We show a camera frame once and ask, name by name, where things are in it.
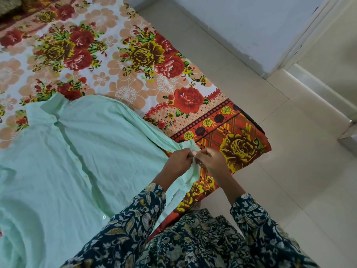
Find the person's right hand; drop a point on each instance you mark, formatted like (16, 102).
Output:
(214, 163)

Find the person's left hand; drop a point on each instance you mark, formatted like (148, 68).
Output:
(177, 164)

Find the person's left thumb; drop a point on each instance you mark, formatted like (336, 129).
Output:
(187, 152)

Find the person's right fingers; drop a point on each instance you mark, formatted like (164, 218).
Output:
(201, 158)

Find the mint green shirt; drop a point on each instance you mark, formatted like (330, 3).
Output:
(69, 153)

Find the person's right forearm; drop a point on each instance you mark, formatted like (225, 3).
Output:
(239, 198)

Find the person's left forearm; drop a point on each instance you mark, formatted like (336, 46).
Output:
(156, 189)

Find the black mattress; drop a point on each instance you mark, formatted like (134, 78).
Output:
(251, 119)

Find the dark floral dress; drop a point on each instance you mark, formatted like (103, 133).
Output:
(195, 242)

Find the floral printed bedsheet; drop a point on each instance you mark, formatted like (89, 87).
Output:
(145, 55)

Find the white door frame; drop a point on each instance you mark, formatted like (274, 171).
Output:
(304, 39)

